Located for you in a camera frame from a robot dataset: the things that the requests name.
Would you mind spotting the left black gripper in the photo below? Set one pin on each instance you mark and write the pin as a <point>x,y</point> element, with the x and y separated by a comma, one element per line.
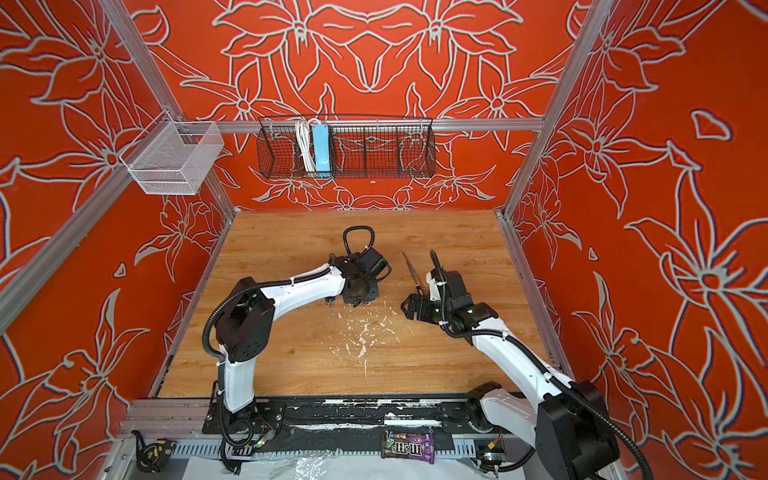
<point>372,296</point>

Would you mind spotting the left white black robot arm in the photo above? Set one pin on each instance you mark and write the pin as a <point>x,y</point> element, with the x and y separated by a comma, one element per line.
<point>239,328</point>

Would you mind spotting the yellow black tape measure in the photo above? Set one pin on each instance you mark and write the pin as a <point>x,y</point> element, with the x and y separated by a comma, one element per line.
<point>153,458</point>

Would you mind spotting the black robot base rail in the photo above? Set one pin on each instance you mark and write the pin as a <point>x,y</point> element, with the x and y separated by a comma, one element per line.
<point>355,423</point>

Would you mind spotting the purple candy bag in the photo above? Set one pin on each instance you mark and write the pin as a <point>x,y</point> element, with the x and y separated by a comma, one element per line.
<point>408,446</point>

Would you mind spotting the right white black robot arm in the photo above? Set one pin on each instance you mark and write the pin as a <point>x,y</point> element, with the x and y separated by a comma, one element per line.
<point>566,423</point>

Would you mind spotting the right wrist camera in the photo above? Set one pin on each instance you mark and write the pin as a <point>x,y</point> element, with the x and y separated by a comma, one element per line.
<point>434,284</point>

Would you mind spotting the light blue box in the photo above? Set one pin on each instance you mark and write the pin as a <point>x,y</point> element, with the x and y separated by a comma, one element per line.
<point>321,144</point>

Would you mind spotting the clear plastic wrap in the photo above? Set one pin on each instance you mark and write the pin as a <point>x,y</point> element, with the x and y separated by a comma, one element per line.
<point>322,466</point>

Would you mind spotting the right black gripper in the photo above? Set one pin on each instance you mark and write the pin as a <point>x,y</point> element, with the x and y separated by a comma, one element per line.
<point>422,315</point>

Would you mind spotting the small electronics board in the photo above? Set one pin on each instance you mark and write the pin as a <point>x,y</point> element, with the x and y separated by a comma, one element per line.
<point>491,455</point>

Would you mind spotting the black wire wall basket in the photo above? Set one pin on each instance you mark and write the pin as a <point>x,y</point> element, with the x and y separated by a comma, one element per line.
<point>362,146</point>

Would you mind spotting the white mesh wall basket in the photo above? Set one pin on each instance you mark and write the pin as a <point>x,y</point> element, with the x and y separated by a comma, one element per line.
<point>170,157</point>

